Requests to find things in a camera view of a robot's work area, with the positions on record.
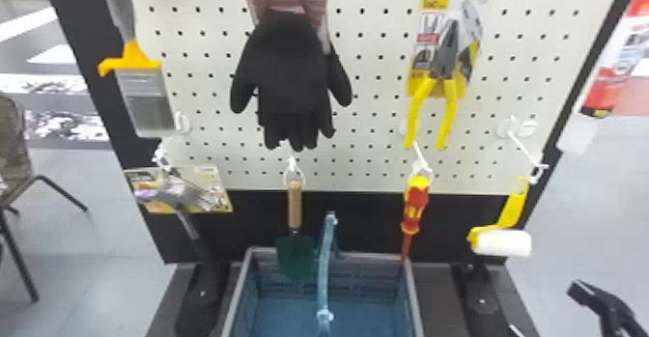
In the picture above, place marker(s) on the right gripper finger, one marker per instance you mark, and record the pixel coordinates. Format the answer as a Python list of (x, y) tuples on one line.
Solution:
[(588, 296)]

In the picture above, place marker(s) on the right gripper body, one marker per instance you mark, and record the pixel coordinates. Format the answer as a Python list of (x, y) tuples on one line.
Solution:
[(621, 321)]

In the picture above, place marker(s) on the yellow paint roller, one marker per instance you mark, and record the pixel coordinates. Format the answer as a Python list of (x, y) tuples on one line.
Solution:
[(502, 242)]

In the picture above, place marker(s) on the red yellow screwdriver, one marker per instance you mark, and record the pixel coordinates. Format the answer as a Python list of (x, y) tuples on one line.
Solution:
[(414, 204)]

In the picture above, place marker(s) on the blue basket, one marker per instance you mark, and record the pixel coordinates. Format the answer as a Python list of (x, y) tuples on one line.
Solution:
[(324, 318)]

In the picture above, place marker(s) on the yellow pliers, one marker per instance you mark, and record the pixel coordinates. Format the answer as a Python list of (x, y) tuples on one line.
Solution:
[(446, 55)]

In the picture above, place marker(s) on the white pegboard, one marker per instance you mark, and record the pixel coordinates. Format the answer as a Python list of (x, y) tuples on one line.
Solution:
[(375, 106)]

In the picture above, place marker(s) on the pair of black gloves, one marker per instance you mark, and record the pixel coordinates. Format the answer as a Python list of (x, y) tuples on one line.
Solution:
[(289, 75)]

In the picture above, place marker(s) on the hammer on yellow card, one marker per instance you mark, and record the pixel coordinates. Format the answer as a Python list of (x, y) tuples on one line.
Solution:
[(175, 192)]

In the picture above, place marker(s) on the grey chair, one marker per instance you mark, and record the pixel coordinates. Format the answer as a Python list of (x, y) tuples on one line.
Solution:
[(12, 146)]

